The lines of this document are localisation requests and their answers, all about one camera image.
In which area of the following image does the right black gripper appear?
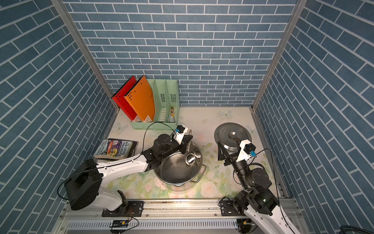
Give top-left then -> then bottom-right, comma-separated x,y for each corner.
219,138 -> 251,190

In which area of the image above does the steel pot lid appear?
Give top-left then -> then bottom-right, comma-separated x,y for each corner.
214,122 -> 252,153

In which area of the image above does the steel ladle spoon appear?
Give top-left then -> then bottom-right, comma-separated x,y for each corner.
185,140 -> 202,166

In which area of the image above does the stainless steel pot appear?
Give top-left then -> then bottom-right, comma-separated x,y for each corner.
154,151 -> 207,187

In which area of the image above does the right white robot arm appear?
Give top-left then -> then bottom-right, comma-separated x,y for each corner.
217,137 -> 300,234

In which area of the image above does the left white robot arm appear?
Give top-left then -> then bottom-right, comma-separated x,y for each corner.
63,134 -> 193,211

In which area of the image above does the small booklet in rack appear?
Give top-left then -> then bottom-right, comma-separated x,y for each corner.
168,106 -> 176,123

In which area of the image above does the floral table mat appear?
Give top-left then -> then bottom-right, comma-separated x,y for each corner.
106,107 -> 276,199

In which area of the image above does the green file organizer rack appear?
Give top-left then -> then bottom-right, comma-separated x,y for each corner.
131,79 -> 180,130

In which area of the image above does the orange folder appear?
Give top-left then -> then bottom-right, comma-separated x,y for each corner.
124,75 -> 155,122

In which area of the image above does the colourful paperback book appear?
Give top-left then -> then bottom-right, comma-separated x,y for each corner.
93,138 -> 138,160

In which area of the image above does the red folder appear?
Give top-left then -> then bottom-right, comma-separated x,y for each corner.
112,76 -> 141,122

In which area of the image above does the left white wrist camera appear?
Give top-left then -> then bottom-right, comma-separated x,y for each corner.
174,125 -> 188,145

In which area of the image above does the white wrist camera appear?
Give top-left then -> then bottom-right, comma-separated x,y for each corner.
174,125 -> 188,145
236,139 -> 257,162

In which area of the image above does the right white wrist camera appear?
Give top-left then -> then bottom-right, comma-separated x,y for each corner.
236,139 -> 257,162

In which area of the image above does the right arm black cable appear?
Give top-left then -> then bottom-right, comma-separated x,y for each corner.
255,147 -> 299,234

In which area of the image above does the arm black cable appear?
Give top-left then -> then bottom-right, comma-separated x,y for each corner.
56,121 -> 179,201
255,147 -> 299,234

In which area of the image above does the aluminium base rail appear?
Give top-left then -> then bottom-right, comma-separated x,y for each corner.
52,199 -> 309,234

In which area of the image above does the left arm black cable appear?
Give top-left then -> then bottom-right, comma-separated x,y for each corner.
56,121 -> 179,201

